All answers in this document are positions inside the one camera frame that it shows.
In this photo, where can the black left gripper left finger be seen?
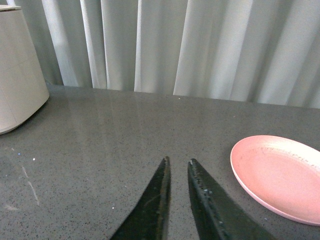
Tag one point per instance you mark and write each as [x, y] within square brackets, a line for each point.
[149, 220]

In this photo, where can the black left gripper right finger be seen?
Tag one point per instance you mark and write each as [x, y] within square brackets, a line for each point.
[216, 215]

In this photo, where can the pink plate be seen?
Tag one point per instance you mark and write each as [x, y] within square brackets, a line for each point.
[281, 174]

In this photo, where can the white curtain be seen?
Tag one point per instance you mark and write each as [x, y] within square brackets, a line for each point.
[263, 51]

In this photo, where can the white cylindrical appliance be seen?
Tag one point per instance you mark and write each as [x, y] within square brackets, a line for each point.
[23, 89]

